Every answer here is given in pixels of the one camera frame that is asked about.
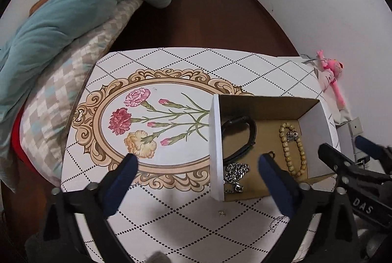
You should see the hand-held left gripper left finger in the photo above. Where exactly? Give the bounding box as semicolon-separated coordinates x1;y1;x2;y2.
26;154;138;263

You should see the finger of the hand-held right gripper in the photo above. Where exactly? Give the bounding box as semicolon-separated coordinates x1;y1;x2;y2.
318;143;392;187
355;136;392;172

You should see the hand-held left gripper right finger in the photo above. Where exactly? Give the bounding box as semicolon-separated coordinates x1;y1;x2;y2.
258;154;368;263

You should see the cardboard box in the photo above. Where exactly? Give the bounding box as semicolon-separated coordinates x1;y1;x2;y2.
209;94;338;202

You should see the white socket box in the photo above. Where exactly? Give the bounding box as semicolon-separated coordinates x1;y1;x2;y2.
349;118;363;136

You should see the grey fuzzy object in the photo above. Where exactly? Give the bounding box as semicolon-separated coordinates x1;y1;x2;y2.
144;251;170;263

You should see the pink plush toy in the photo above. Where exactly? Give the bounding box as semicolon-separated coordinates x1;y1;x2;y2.
315;49;346;109

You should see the checkered bed sheet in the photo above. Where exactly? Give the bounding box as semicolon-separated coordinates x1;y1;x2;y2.
0;0;144;193

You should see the red cloth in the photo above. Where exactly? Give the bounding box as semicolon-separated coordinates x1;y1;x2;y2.
11;111;25;159

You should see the teal blanket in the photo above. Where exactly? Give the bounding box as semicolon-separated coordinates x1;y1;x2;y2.
0;0;180;123

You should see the wooden headboard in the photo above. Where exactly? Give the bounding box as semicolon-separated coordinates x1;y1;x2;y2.
29;0;51;15

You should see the thin silver chain bracelet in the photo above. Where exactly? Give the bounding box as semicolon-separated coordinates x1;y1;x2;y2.
269;215;288;233

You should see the silver chain necklace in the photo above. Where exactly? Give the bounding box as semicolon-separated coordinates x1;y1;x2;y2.
223;163;252;194

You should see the wooden bead bracelet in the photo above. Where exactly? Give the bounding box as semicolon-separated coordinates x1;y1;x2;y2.
279;123;307;179

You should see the black band bracelet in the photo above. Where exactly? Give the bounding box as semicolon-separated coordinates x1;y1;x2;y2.
221;116;257;164

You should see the grey cable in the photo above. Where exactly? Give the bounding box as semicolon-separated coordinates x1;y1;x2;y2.
298;53;319;64

